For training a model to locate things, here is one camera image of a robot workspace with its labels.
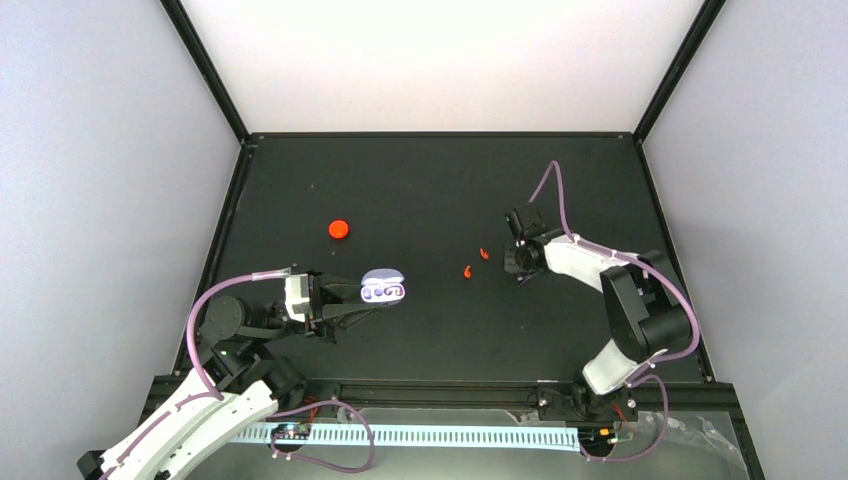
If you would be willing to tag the purple earbud with hook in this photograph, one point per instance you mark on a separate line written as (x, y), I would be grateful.
(394, 292)

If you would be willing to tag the circuit board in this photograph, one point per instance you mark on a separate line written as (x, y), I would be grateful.
(291, 432)
(608, 436)

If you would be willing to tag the light blue slotted cable duct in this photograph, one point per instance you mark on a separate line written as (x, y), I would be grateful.
(430, 436)

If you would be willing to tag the clear plastic sheet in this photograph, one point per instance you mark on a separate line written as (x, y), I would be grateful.
(682, 446)

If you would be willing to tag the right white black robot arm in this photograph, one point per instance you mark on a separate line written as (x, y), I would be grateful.
(649, 317)

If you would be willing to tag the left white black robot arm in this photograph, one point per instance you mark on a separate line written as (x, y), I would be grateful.
(235, 380)

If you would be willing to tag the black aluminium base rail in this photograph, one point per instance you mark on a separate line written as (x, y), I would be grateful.
(478, 395)

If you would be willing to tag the right circuit board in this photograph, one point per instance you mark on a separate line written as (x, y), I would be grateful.
(608, 436)

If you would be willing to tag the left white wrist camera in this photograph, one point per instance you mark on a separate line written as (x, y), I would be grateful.
(297, 297)

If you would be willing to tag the lavender earbud charging case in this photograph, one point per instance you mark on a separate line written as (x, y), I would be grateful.
(375, 280)

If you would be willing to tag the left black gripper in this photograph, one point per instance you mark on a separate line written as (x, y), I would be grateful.
(334, 312)

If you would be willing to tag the left circuit board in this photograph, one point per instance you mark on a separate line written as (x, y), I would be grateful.
(291, 432)

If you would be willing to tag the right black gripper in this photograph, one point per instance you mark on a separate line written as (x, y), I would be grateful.
(510, 267)

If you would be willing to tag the orange round case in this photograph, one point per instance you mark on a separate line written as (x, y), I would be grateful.
(338, 229)

